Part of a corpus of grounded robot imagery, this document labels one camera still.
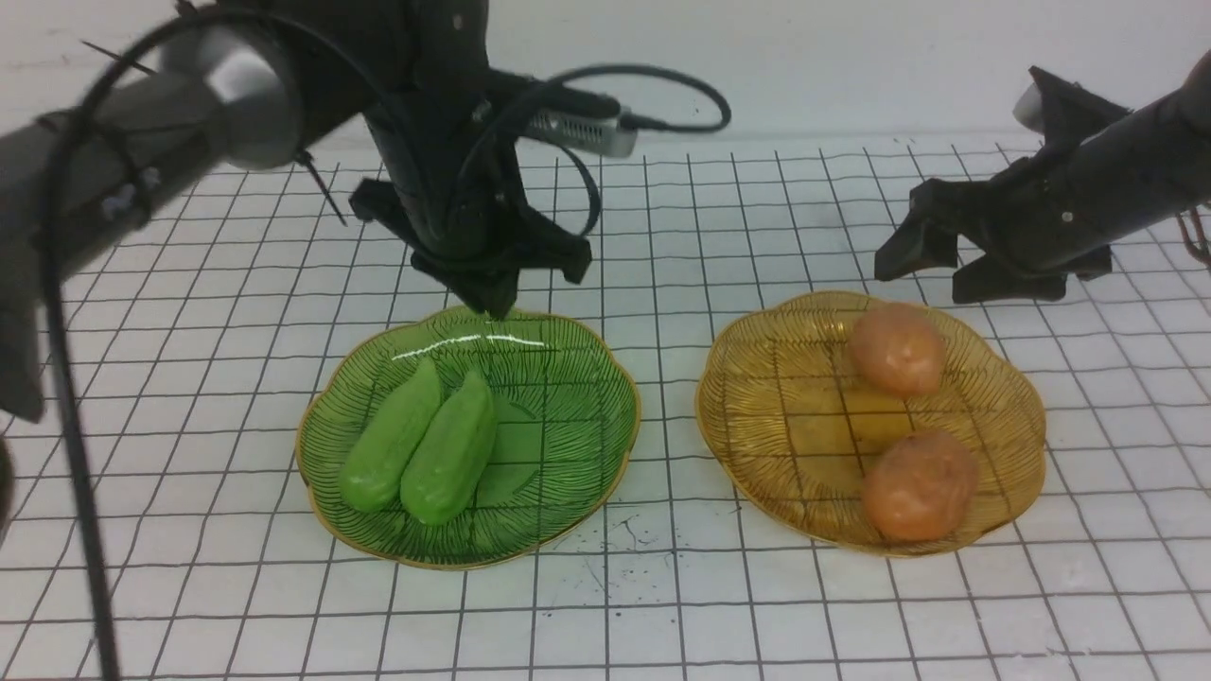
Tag brown potato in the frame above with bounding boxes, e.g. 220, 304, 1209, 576
861, 429, 980, 543
846, 303, 946, 397

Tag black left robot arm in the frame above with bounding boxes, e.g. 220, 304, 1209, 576
2, 1, 731, 422

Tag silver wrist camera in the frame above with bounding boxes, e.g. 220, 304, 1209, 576
521, 109, 639, 159

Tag green cucumber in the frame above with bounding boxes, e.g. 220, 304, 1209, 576
338, 357, 444, 513
398, 368, 499, 526

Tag amber glass plate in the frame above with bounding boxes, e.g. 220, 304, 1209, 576
693, 290, 1048, 559

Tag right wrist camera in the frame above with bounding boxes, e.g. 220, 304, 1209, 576
1011, 82, 1045, 135

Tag black camera cable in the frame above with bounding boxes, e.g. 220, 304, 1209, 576
454, 63, 731, 238

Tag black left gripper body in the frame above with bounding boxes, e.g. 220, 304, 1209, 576
350, 71, 593, 285

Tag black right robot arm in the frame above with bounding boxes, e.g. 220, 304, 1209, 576
874, 57, 1210, 305

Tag green glass plate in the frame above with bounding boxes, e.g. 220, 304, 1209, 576
294, 307, 641, 570

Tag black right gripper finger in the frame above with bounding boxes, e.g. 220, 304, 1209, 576
952, 251, 1113, 305
874, 213, 957, 284

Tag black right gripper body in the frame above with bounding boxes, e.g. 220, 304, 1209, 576
908, 161, 1071, 271

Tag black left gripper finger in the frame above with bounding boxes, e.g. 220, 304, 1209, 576
459, 269, 520, 320

